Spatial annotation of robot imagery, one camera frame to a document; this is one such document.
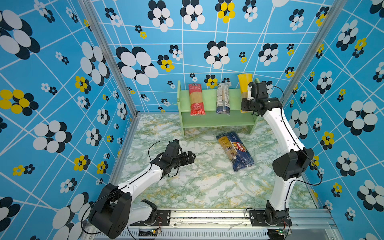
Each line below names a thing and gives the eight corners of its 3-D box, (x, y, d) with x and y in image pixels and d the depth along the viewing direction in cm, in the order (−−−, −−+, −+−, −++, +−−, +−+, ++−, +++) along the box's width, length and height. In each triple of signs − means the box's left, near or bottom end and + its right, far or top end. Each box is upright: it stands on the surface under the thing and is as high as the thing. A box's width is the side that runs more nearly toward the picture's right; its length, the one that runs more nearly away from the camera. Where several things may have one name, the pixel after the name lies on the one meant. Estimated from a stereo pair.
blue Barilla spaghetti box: (233, 170, 91) (234, 168, 88) (227, 134, 109) (228, 131, 106) (253, 170, 91) (255, 168, 88) (244, 134, 109) (246, 131, 106)
